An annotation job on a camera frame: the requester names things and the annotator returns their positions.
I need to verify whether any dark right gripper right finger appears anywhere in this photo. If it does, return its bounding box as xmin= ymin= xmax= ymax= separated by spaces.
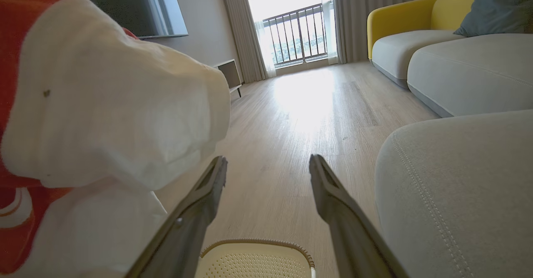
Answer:
xmin=309 ymin=154 xmax=411 ymax=278

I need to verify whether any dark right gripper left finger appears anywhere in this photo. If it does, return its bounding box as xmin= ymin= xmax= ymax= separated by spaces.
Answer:
xmin=125 ymin=156 xmax=228 ymax=278

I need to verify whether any red and white garment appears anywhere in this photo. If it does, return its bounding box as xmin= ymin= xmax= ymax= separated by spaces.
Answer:
xmin=0 ymin=0 xmax=231 ymax=278

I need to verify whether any beige perforated laundry basket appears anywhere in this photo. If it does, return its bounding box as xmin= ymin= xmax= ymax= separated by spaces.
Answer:
xmin=194 ymin=238 xmax=317 ymax=278

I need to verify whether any grey and yellow sofa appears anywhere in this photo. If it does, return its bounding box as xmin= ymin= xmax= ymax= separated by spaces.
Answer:
xmin=367 ymin=0 xmax=533 ymax=278

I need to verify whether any low television cabinet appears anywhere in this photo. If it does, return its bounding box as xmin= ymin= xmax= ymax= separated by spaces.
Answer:
xmin=213 ymin=59 xmax=244 ymax=98

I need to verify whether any white sheer curtain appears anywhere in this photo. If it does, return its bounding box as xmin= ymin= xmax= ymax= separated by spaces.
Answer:
xmin=321 ymin=0 xmax=339 ymax=65
xmin=255 ymin=20 xmax=277 ymax=79

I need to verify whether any dark metal balcony railing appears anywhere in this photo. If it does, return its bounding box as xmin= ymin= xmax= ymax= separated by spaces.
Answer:
xmin=262 ymin=2 xmax=329 ymax=67

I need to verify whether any grey window curtain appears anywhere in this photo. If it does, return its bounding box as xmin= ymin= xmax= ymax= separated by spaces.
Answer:
xmin=332 ymin=0 xmax=429 ymax=65
xmin=219 ymin=0 xmax=268 ymax=84

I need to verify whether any blue-grey sofa cushion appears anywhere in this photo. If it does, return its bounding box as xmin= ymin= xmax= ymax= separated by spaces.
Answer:
xmin=453 ymin=0 xmax=533 ymax=37

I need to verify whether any wall-mounted flat television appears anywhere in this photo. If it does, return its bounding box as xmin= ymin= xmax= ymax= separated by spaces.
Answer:
xmin=58 ymin=0 xmax=189 ymax=40

